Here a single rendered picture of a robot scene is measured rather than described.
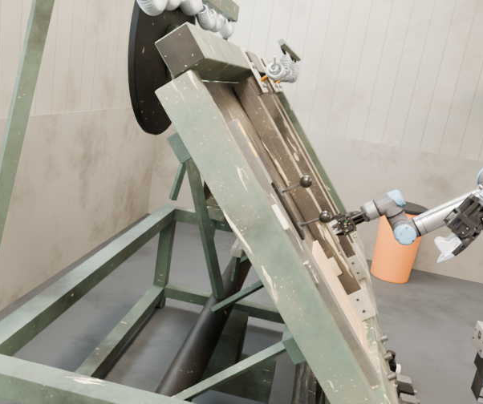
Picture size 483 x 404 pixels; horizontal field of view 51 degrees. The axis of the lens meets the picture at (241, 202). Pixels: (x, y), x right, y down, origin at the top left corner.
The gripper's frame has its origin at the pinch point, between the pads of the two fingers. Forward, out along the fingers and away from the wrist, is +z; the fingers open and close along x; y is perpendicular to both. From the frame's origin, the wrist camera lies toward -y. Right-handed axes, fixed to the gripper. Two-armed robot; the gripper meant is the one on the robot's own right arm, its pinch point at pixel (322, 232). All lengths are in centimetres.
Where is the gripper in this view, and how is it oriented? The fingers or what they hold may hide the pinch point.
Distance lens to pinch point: 214.8
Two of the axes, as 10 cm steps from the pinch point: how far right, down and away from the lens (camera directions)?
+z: -8.6, 4.4, 2.6
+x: 4.8, 8.7, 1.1
